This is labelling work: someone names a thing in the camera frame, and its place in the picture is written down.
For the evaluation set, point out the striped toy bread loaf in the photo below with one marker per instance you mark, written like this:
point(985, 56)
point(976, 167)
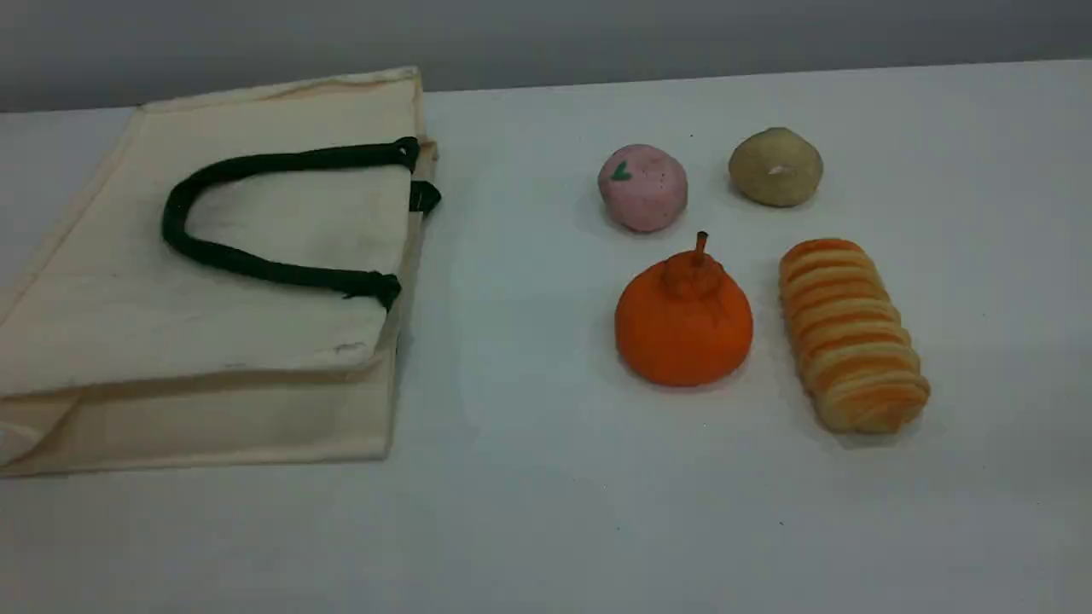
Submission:
point(849, 341)

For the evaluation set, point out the pink toy peach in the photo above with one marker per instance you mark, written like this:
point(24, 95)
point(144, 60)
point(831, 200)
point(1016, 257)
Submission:
point(644, 192)

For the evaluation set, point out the beige round toy doughnut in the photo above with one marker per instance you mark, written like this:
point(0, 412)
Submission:
point(772, 175)

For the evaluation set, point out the orange toy fruit with stem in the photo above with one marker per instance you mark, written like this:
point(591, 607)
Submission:
point(682, 328)

